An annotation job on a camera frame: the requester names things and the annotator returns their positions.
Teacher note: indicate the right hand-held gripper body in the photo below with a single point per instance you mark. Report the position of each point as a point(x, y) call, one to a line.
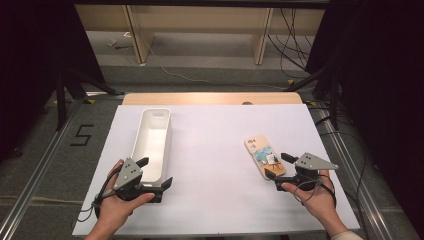
point(311, 162)

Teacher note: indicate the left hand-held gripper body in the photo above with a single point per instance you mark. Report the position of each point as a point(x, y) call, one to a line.
point(128, 171)

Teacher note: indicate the white plastic bin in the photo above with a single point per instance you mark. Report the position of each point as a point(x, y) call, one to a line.
point(151, 143)

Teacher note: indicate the person's left hand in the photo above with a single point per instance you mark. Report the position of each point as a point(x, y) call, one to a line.
point(113, 210)

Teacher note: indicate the person's right hand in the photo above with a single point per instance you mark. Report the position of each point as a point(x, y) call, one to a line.
point(320, 203)

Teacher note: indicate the white table sheet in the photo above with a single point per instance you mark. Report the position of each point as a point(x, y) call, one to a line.
point(213, 166)

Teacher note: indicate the black metal stand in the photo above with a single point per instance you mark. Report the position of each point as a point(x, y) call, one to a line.
point(334, 100)
point(61, 100)

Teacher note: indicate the black curtain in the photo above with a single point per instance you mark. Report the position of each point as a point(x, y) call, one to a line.
point(383, 83)
point(30, 50)

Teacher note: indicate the white paper scrap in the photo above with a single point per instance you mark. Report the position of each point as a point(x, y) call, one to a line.
point(112, 42)

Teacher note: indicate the light wooden shelf unit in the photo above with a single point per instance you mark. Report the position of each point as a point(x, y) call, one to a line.
point(200, 18)

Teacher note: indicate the aluminium floor rail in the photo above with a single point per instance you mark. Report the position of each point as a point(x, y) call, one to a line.
point(366, 206)
point(37, 173)

